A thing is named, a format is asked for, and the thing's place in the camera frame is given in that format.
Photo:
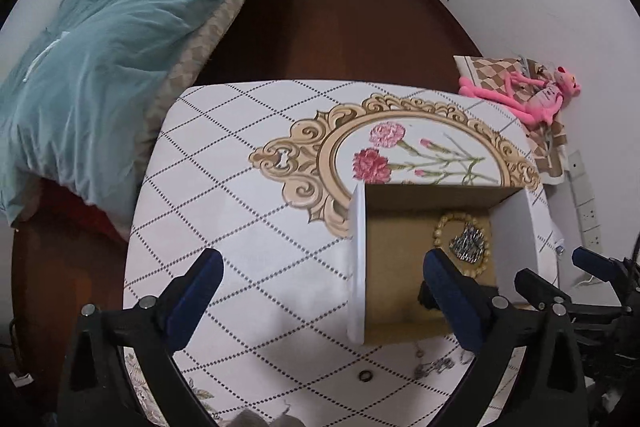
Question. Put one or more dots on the white wall socket strip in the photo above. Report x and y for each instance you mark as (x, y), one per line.
(585, 212)

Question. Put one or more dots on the red cloth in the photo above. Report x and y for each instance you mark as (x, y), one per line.
(65, 207)

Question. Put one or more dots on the silver jewelry piece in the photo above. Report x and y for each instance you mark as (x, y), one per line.
(467, 244)

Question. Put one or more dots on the white plug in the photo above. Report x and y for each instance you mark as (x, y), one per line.
(558, 243)

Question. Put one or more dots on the light blue duvet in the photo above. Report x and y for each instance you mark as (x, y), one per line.
(100, 57)

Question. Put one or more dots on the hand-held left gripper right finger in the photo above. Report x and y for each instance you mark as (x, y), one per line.
(456, 307)

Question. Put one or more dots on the pink plush toy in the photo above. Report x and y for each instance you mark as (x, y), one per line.
(542, 99)

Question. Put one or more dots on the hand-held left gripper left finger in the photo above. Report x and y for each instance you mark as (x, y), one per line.
(192, 307)

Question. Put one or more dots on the floral checked tablecloth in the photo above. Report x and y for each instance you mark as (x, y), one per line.
(225, 187)

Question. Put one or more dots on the grey cloth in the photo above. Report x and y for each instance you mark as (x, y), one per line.
(260, 419)

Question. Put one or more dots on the brown checkered cushion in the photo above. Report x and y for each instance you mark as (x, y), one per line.
(487, 69)

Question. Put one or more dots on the white cardboard box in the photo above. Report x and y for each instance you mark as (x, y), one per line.
(390, 257)

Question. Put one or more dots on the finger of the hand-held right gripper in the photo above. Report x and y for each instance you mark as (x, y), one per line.
(532, 283)
(595, 261)

